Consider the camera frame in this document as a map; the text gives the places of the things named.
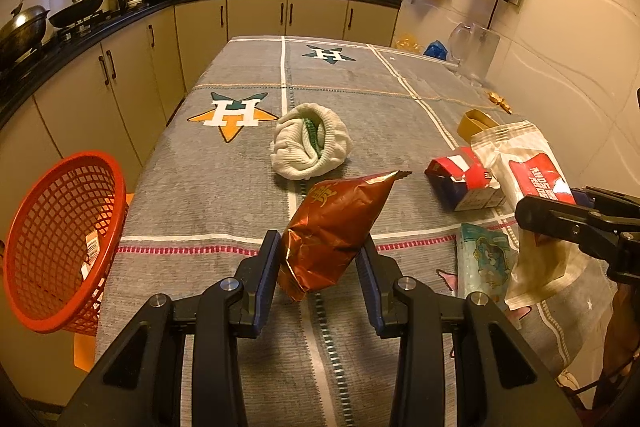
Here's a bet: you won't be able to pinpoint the grey star printed tablecloth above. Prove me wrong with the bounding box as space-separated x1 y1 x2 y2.
94 35 622 427

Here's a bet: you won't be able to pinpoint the black kitchen countertop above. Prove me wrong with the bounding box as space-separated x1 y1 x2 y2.
0 0 404 118

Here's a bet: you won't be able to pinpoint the white red printed packet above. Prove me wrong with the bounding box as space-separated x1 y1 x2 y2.
469 120 577 208

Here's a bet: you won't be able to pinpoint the gold candy wrapper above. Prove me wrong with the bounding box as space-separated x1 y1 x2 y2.
487 90 512 114

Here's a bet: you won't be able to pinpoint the red white blue carton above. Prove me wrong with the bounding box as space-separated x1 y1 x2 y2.
424 145 507 212

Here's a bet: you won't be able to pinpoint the person's right forearm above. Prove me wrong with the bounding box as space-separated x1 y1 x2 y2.
592 279 640 410

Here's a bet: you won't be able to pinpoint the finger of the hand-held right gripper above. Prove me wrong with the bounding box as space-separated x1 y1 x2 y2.
570 187 640 224
515 195 622 261

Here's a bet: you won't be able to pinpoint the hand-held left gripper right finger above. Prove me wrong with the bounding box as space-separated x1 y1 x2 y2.
356 237 583 427

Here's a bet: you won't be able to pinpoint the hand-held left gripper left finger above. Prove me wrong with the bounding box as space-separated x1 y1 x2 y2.
57 229 282 427

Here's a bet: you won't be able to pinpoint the white knit sock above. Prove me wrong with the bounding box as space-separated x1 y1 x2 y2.
269 103 352 180

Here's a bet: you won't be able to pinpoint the beige kitchen base cabinets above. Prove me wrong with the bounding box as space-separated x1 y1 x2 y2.
0 0 401 238

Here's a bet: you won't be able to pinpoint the lidded steel wok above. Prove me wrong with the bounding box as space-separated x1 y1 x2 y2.
0 0 51 68

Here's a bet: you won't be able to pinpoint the gas stove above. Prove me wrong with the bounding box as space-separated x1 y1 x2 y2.
54 7 132 42

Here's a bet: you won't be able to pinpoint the red plastic mesh basket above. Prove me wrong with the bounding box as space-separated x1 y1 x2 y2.
2 150 129 336

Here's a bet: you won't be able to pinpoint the orange cardboard box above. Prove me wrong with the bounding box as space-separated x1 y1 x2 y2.
81 229 102 281

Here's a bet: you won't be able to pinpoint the black wok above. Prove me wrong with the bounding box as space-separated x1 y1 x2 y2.
47 0 127 29

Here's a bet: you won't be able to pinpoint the red foil snack bag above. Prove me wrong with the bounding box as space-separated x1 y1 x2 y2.
276 170 414 304

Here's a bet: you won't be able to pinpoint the clear glass pitcher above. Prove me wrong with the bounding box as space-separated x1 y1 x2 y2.
447 22 501 81

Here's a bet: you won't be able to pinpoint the blue cartoon tissue packet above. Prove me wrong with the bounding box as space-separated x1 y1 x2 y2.
457 222 520 304

